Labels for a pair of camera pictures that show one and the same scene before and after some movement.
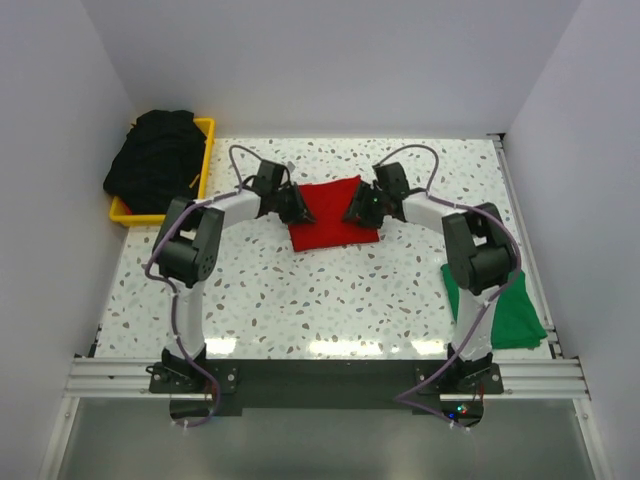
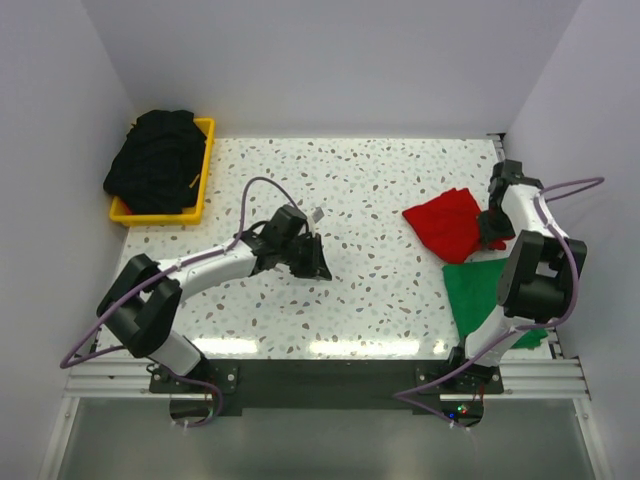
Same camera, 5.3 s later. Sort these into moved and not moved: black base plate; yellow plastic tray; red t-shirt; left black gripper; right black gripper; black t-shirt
Moved: red t-shirt; right black gripper; left black gripper
Not moved: yellow plastic tray; black base plate; black t-shirt
